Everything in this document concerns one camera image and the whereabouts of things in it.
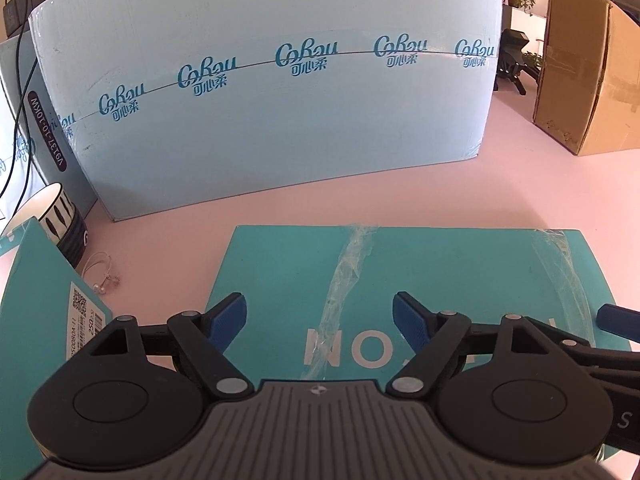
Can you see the teal box lid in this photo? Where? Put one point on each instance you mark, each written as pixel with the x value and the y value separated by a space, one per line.
pixel 320 298

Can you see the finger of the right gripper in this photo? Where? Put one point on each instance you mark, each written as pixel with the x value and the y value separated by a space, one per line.
pixel 619 321

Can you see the large light-blue carton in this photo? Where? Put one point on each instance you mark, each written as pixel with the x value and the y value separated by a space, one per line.
pixel 175 102

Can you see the open teal box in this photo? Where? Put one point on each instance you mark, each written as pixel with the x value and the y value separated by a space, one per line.
pixel 48 313

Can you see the brown cardboard box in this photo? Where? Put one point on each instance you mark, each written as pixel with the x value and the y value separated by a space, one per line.
pixel 588 88

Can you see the white ceramic bowl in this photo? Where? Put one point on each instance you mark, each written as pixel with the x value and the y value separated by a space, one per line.
pixel 60 219

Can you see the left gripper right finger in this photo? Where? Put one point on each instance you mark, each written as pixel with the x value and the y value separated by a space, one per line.
pixel 505 392

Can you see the wire earrings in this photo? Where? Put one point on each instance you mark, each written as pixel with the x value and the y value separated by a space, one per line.
pixel 98 271

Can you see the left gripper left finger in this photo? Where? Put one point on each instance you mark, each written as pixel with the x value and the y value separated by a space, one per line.
pixel 136 393

